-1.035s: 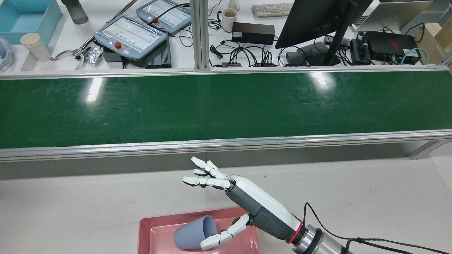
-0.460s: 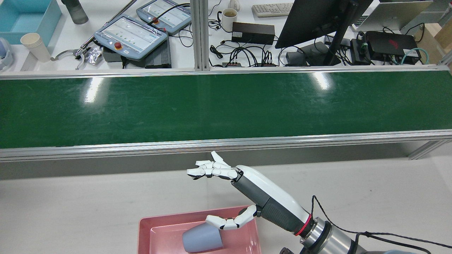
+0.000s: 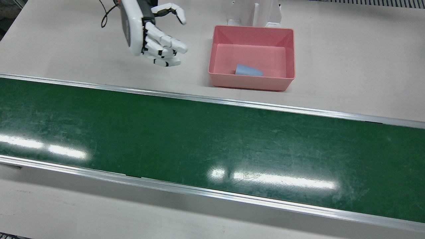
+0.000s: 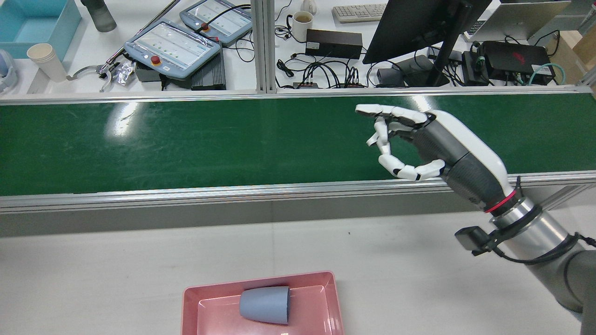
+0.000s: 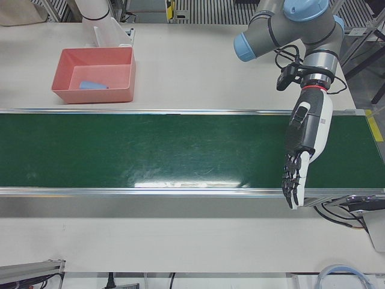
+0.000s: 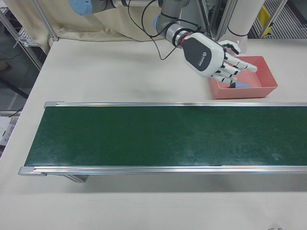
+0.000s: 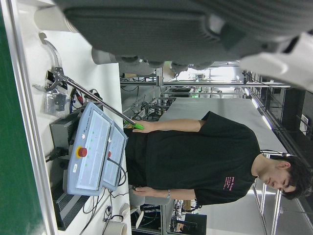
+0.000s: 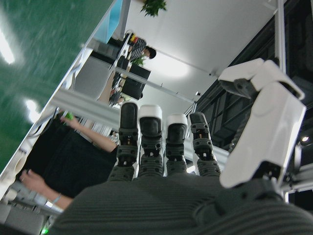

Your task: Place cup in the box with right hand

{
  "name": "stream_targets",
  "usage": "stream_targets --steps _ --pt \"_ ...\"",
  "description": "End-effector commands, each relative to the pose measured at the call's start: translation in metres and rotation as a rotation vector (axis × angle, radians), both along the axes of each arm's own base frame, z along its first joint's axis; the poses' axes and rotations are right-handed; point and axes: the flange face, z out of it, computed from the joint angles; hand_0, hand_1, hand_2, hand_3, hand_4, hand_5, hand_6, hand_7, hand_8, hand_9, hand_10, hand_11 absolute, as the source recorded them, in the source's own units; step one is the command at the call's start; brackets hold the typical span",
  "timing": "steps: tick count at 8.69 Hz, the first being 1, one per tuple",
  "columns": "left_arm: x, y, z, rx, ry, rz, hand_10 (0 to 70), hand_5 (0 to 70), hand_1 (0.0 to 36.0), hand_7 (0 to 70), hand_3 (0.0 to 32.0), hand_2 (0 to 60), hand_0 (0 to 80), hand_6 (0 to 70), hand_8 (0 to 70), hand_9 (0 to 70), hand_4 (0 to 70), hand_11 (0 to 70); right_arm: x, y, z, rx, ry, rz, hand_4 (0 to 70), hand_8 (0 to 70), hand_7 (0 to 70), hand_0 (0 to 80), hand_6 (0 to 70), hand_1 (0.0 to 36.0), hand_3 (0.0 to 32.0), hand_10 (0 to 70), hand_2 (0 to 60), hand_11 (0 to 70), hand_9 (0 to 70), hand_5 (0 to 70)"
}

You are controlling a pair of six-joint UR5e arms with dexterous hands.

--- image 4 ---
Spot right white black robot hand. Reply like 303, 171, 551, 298
355, 103, 518, 214

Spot grey plastic cup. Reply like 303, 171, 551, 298
238, 286, 291, 325

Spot brown cardboard box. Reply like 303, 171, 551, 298
545, 30, 596, 71

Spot black ribbed electronics box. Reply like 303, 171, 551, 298
190, 48, 227, 91

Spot pink plastic tray box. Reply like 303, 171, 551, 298
181, 271, 345, 335

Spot black docking device green plug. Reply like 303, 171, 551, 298
461, 42, 490, 87

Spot small black adapter block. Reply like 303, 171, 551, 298
376, 67, 406, 87

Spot black monitor stand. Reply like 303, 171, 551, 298
403, 0, 472, 88

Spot black mini PC red logo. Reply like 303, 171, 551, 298
481, 40, 555, 85

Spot black computer monitor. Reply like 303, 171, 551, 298
362, 0, 492, 65

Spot silver laptop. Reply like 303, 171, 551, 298
463, 0, 571, 43

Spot black rectangular power brick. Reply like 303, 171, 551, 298
305, 29, 363, 60

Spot white computer keyboard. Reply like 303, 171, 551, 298
332, 4, 388, 24

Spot white mug with drink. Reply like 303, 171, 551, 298
287, 11, 314, 43

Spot green conveyor belt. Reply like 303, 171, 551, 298
0, 88, 596, 214

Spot small grey teach pendant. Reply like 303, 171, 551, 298
179, 0, 254, 46

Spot large grey teach pendant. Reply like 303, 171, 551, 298
123, 18, 222, 80

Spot dark grey power adapter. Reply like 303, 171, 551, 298
135, 62, 164, 84

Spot small plastic parts bag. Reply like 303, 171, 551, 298
114, 62, 136, 87

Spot metal grabber tool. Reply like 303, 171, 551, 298
66, 0, 181, 92

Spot grey translucent bottle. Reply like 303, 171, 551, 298
81, 0, 117, 33

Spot stacked white paper cups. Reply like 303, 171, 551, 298
27, 43, 69, 83

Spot light blue plastic bin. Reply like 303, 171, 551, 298
0, 0, 82, 60

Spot white blue plastic device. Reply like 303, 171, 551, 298
0, 49, 20, 94

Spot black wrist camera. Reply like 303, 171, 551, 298
454, 225, 497, 257

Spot teal network cable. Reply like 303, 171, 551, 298
528, 63, 567, 86

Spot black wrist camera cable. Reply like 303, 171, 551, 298
493, 176, 596, 266

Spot black tangled cable bundle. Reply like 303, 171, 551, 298
276, 52, 373, 89

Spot aluminium profile post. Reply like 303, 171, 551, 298
250, 0, 277, 94

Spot black teach pendant cable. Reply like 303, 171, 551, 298
199, 4, 252, 34

